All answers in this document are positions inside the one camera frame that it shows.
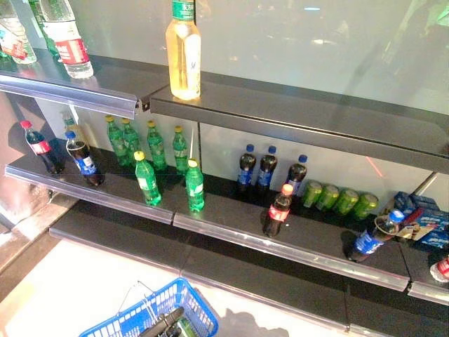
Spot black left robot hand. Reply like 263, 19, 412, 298
139, 307, 186, 337

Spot blue plastic shopping basket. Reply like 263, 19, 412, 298
79, 277, 220, 337

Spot black base shelf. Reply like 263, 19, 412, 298
48, 199, 449, 337

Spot cola bottle red label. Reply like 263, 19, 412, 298
262, 183, 295, 238
19, 119, 66, 176

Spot small yellow tea bottle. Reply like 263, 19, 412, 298
62, 111, 88, 148

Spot large yellow tea bottle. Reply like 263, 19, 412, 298
165, 0, 202, 101

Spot black shelf board plain edge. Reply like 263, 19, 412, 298
149, 72, 449, 173

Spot red tan snack packet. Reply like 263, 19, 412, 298
397, 206, 426, 242

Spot blue snack box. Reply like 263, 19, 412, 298
410, 193, 441, 213
394, 191, 420, 218
412, 209, 449, 252

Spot clear water bottles red label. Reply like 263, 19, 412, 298
37, 0, 95, 80

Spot black shelf board clear rail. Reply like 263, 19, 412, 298
399, 242, 449, 306
4, 138, 175, 225
0, 47, 150, 119
173, 168, 411, 292

